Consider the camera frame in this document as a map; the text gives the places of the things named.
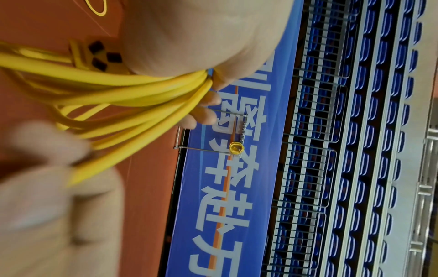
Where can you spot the person's right hand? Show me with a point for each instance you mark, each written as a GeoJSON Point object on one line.
{"type": "Point", "coordinates": [55, 216]}

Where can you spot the person's left hand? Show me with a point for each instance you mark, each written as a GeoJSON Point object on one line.
{"type": "Point", "coordinates": [205, 32]}

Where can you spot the metal rack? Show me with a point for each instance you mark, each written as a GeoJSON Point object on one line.
{"type": "Point", "coordinates": [219, 138]}

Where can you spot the blue banner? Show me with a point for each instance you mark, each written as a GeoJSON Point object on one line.
{"type": "Point", "coordinates": [226, 189]}

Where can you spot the rows of blue seats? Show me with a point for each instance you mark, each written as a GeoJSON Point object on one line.
{"type": "Point", "coordinates": [349, 135]}

